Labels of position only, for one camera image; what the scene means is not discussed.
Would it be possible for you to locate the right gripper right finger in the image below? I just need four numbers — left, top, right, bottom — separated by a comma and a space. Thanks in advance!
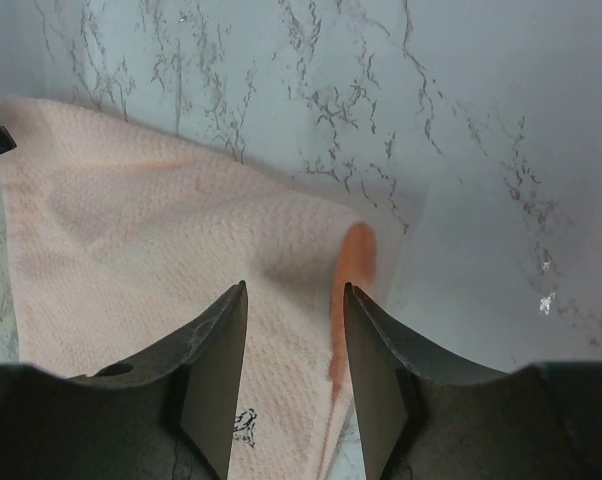
343, 283, 506, 479

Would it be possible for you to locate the pink towel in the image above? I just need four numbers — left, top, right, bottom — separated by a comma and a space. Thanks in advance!
0, 98, 377, 479

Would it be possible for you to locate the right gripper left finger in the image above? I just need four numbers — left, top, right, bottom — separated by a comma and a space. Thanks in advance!
70, 282, 247, 479

